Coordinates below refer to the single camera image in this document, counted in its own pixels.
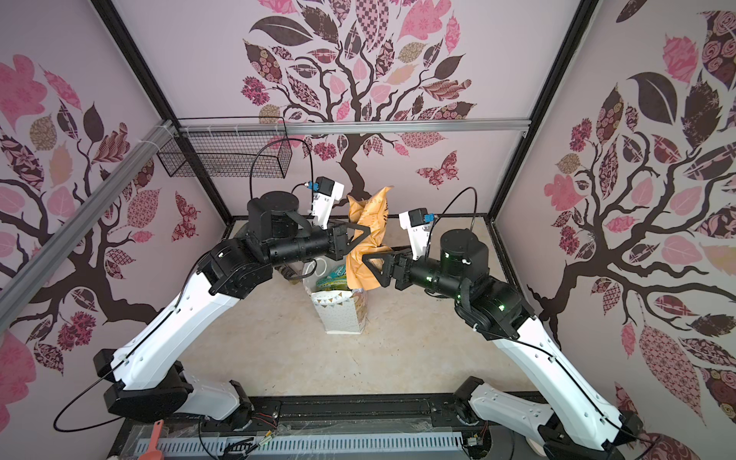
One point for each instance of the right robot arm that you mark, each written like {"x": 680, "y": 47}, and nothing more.
{"x": 574, "y": 421}

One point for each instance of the white slotted cable duct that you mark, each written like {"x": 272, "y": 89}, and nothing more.
{"x": 311, "y": 446}

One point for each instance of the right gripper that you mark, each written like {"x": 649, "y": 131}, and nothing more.
{"x": 393, "y": 260}

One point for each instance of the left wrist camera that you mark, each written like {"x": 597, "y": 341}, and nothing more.
{"x": 325, "y": 194}

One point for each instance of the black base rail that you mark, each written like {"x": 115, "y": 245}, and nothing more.
{"x": 361, "y": 414}

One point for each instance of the white patterned paper bag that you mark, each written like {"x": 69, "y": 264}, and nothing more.
{"x": 341, "y": 311}

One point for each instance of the pink plastic scoop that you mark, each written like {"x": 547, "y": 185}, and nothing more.
{"x": 153, "y": 452}

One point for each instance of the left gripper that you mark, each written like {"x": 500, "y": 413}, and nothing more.
{"x": 339, "y": 242}

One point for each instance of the orange snack packet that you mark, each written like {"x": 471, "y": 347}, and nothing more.
{"x": 373, "y": 214}

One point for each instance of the black wire basket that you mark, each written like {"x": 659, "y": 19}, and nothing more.
{"x": 230, "y": 147}

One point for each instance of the left aluminium rail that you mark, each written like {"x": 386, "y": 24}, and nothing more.
{"x": 24, "y": 286}

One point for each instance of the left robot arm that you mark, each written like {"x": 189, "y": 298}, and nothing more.
{"x": 148, "y": 381}

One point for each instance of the aluminium rail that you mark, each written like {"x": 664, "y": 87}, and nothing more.
{"x": 24, "y": 286}
{"x": 462, "y": 125}

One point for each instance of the back aluminium rail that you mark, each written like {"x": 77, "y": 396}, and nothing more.
{"x": 462, "y": 125}

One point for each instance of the yellow green snack packet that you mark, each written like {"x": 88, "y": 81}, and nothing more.
{"x": 332, "y": 284}

